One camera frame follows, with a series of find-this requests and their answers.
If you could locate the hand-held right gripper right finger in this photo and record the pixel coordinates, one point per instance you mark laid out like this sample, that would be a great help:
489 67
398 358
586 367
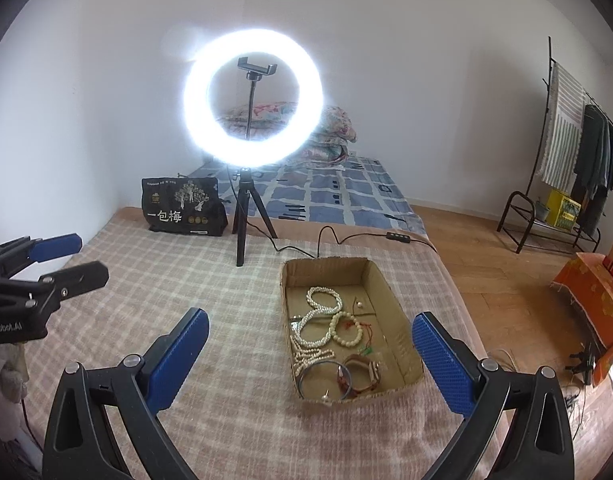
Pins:
439 355

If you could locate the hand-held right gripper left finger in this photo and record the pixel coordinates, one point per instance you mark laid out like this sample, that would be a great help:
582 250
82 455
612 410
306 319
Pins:
184 347

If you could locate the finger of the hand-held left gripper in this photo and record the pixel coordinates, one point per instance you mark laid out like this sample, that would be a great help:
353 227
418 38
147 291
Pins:
56 247
81 277

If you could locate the dark grey bangle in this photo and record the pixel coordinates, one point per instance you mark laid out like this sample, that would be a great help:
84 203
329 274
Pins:
309 368

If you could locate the cardboard box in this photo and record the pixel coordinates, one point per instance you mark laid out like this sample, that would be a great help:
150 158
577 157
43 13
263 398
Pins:
331 270

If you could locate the person's left hand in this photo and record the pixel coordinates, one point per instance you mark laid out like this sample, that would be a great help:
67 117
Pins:
11 370

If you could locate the pink plaid blanket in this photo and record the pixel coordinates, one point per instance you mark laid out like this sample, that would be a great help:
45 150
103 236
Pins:
186 270

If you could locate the black printed bag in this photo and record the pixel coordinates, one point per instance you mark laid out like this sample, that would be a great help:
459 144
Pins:
181 210

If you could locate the small black stand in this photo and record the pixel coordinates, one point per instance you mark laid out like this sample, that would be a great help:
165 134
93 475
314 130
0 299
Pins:
586 362

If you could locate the black tripod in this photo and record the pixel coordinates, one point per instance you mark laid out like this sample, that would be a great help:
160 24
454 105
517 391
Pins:
244 210

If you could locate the orange patterned cloth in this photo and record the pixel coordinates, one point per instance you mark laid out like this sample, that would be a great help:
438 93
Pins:
591 290

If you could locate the black metal shoe rack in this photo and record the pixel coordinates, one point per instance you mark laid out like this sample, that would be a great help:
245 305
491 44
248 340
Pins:
511 200

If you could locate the small grey pot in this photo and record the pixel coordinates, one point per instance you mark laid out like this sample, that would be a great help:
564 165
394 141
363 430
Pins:
542 210

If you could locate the yellow crate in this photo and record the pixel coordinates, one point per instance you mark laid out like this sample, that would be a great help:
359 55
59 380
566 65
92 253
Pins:
563 210

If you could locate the blue patterned bed sheet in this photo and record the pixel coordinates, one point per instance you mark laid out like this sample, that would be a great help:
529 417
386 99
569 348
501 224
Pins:
336 190

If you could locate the dark hanging clothes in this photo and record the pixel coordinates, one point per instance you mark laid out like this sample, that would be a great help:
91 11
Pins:
593 160

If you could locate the folded floral quilt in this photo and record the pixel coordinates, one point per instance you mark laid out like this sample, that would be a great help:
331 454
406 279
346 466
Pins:
331 125

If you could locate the striped towel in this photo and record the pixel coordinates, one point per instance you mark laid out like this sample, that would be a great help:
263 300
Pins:
561 125

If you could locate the black phone holder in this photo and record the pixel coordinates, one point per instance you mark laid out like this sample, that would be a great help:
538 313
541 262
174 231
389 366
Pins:
256 74

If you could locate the black metal clothes rack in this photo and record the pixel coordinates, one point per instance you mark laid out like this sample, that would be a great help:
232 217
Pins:
550 60

